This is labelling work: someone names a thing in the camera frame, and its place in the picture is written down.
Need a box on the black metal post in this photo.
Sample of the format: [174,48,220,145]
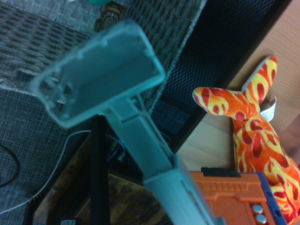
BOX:
[90,115,110,225]

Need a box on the small dark toy figure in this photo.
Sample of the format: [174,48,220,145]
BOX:
[93,1,125,32]

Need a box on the wooden coffee table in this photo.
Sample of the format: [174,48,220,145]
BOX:
[164,0,300,179]

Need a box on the black floor cable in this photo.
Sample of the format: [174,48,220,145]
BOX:
[0,144,20,188]

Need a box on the orange toy car grey ladder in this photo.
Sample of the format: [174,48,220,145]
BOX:
[30,20,288,225]

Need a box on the blue cable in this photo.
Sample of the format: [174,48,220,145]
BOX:
[108,137,128,164]

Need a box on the white cable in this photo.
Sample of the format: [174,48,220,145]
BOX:
[0,130,92,214]

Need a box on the orange flame pattern plush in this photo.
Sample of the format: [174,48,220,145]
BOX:
[192,56,300,225]

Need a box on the grey woven basket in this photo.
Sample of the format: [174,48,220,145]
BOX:
[0,0,208,116]

